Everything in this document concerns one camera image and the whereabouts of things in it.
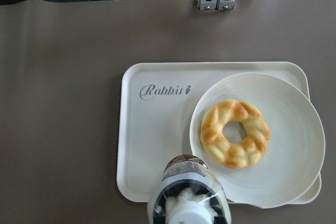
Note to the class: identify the tea bottle white cap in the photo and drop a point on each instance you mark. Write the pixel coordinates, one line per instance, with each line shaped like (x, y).
(188, 193)

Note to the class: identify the white round plate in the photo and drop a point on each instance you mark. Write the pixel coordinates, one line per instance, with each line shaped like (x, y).
(289, 172)

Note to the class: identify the glazed ring donut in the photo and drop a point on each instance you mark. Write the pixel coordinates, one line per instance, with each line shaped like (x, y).
(234, 134)

